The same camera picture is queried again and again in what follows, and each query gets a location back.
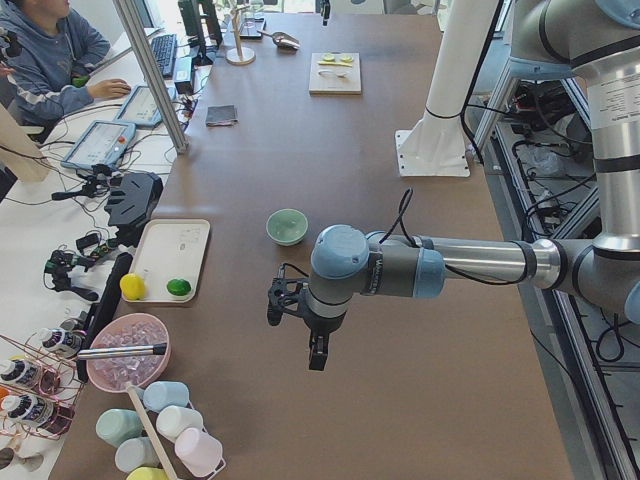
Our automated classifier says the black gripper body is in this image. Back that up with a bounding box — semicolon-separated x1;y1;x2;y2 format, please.
305;319;334;356

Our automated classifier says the green ceramic bowl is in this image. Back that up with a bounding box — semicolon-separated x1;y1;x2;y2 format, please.
266;208;308;246

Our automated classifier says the white plastic spoon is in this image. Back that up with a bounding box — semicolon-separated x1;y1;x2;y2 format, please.
317;69;349;80

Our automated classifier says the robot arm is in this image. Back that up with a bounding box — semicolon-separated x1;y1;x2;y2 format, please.
299;1;639;370

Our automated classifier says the pink bowl with ice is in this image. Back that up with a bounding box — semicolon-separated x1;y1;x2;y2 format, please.
86;313;171;393

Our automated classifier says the green lime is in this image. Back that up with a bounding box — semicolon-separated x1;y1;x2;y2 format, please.
166;278;192;297

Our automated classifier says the pink plastic cup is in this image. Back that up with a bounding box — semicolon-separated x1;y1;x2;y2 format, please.
174;427;223;478

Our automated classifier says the blue plastic cup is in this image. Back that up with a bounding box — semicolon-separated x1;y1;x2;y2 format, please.
143;381;190;413

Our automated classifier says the cream plastic tray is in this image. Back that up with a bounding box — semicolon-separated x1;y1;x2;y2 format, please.
122;219;210;304

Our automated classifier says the yellow lemon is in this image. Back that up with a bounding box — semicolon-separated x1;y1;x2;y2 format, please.
119;273;146;301

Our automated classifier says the green plastic cup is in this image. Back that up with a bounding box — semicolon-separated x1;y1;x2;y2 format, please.
95;409;143;447

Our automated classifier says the grey folded cloth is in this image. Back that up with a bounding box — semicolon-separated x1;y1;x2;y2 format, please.
205;105;238;127

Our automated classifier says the wooden cutting board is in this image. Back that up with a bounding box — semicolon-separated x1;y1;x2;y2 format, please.
308;52;362;95

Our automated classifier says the yellow plastic knife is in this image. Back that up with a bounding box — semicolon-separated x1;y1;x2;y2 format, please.
317;60;354;68

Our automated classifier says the teach pendant tablet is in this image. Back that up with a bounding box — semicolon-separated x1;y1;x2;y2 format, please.
115;85;162;128
61;120;137;171

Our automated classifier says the wooden mug tree stand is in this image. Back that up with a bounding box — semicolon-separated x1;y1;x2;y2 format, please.
225;4;256;66

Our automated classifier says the metal scoop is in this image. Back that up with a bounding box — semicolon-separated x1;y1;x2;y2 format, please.
259;30;300;50

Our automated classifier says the black keyboard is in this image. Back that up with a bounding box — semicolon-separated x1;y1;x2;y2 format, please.
150;34;177;78

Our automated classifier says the seated person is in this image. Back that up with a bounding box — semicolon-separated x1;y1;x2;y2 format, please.
1;1;131;128

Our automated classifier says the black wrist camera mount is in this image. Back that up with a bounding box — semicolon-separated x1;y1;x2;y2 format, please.
266;262;309;326

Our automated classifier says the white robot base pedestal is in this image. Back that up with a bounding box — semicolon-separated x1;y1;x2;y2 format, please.
396;0;502;177

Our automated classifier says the aluminium frame post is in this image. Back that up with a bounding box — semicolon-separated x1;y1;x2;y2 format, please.
113;0;188;155

